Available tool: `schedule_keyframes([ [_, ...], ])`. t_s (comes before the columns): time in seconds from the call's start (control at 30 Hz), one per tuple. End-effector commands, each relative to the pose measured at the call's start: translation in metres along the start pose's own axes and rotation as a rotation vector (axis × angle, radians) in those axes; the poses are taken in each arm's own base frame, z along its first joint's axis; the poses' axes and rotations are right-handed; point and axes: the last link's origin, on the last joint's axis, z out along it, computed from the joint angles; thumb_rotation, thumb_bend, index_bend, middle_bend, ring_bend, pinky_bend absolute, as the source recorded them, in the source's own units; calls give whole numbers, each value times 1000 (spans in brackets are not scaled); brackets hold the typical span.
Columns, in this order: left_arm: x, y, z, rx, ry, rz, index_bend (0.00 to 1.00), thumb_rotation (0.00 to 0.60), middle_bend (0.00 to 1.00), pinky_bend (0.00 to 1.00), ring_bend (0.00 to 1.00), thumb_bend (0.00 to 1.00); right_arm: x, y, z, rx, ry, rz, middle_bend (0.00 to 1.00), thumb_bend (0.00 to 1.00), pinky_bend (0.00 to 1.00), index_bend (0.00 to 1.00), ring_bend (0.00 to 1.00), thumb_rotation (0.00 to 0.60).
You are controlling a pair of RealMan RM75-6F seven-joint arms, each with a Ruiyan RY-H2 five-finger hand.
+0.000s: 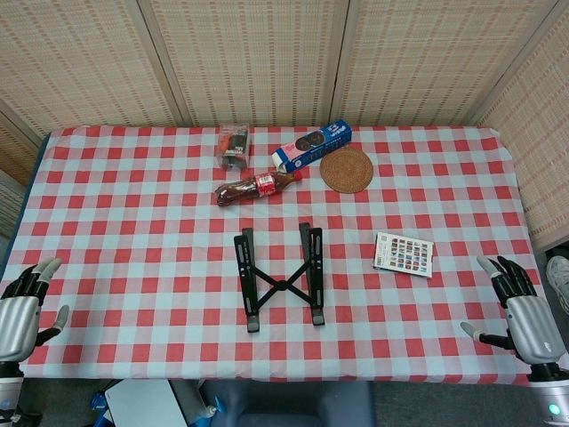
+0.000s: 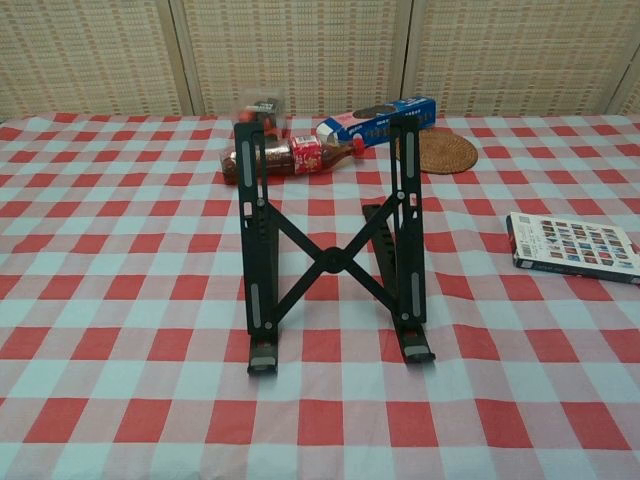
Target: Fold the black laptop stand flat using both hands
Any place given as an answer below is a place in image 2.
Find woven bamboo folding screen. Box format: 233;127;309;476
0;0;640;120

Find clear plastic box red-black contents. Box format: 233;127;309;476
236;88;291;144

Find cola bottle with red label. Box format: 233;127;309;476
221;133;369;187

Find blue cookie box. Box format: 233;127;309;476
313;97;438;151

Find black folding stand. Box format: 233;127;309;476
233;118;437;376

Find red white checked tablecloth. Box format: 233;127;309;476
0;112;640;480

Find round woven brown coaster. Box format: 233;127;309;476
394;130;480;174

